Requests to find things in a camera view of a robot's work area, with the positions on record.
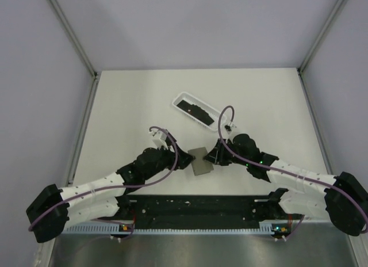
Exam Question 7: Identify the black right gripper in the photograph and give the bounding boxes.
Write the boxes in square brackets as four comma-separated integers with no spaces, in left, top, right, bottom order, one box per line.
[204,138,250,166]

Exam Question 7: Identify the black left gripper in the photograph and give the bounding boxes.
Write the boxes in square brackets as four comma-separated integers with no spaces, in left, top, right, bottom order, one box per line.
[144,143,195,181]

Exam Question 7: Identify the grey leather card holder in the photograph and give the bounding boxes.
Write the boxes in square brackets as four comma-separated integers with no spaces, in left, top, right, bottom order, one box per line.
[188,147,214,176]

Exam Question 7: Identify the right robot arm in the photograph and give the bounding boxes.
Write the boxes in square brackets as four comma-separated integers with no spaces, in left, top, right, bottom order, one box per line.
[204,133,367,237]

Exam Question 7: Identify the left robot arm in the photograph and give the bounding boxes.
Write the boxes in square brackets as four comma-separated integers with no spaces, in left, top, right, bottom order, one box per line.
[26,148,194,243]

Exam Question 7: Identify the black cards in tray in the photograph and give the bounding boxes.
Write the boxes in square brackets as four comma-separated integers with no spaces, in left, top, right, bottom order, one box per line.
[177,100,214,126]

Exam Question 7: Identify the white plastic tray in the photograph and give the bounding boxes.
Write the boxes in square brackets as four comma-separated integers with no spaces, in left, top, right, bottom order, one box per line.
[171,91,221,132]

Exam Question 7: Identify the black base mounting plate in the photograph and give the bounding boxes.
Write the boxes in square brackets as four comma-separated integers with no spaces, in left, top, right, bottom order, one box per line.
[109,194,301,229]

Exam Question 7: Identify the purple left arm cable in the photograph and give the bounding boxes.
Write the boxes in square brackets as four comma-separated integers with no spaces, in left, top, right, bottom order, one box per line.
[28,125,178,239]

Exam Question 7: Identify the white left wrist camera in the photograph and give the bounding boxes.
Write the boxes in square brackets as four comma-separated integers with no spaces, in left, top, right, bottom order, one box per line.
[149,130,168,150]

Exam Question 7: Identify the aluminium frame rail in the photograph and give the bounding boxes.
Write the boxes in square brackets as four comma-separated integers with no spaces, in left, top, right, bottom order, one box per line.
[47,200,360,222]

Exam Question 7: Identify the grey slotted cable duct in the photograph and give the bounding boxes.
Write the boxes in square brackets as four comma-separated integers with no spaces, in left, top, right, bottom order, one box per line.
[62,222,290,235]

